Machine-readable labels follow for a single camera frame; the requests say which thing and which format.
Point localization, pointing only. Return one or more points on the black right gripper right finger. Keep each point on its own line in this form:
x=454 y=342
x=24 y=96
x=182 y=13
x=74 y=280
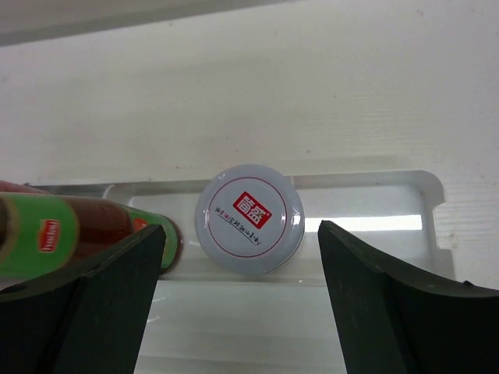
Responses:
x=393 y=317

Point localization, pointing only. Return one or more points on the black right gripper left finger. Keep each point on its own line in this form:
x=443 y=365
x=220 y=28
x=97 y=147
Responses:
x=86 y=318

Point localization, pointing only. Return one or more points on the red chili sauce bottle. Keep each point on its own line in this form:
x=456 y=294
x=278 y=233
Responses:
x=42 y=232

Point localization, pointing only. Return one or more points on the brown sauce jar white lid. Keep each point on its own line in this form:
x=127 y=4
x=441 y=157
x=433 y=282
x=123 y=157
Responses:
x=250 y=219

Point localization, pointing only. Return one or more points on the white divided organizer tray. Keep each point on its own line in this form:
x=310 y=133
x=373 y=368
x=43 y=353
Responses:
x=205 y=319

